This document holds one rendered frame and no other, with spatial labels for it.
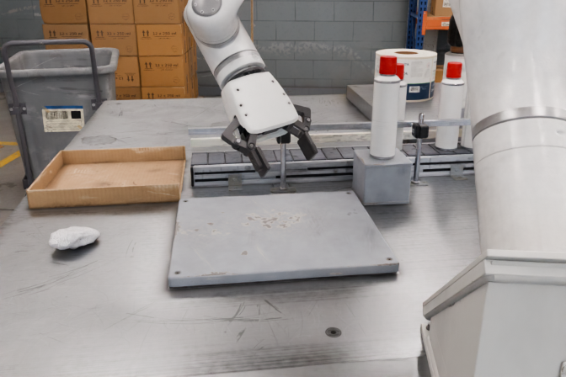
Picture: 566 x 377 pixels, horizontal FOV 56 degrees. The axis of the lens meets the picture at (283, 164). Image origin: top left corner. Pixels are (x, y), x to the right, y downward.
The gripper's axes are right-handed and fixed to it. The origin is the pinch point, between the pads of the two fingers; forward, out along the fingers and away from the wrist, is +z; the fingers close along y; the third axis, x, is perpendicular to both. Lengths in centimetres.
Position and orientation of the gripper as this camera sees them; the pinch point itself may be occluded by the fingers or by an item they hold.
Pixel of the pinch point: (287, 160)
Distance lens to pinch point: 84.8
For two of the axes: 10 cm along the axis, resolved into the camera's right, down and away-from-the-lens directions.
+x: 3.6, -4.4, -8.2
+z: 4.5, 8.5, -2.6
